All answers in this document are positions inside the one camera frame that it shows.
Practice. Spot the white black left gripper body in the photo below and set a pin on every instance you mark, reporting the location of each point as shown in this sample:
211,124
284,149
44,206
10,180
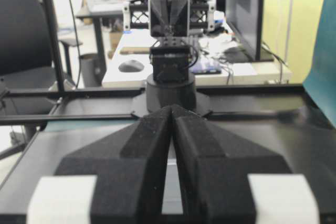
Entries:
136,15

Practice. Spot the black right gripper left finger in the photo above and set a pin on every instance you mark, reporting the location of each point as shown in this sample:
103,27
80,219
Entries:
117,179

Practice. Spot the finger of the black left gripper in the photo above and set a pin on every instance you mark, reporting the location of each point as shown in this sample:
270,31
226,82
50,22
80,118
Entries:
159,18
179,18

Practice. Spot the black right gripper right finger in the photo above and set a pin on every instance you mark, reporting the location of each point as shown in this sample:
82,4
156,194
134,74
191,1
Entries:
231,179

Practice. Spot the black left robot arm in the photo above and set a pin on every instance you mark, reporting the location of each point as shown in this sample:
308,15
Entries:
120,178

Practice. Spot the black computer mouse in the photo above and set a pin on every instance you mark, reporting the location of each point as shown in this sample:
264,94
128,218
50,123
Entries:
131,66

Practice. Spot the white desk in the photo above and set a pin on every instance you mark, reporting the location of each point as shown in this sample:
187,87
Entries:
207,61

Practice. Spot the black computer monitor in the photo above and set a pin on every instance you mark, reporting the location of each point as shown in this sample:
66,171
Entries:
245,18

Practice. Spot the grey trash bin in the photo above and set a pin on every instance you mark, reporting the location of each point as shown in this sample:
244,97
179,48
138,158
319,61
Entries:
90,70

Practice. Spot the black vertical pole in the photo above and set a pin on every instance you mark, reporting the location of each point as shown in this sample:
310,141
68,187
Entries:
54,43

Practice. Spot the black office chair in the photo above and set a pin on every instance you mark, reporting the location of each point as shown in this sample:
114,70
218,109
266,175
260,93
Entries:
26,55

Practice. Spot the teal backdrop sheet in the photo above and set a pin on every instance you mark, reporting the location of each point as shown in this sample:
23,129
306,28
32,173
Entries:
320,82

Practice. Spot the black metal frame rail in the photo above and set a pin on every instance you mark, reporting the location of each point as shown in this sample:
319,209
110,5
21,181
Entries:
214,103

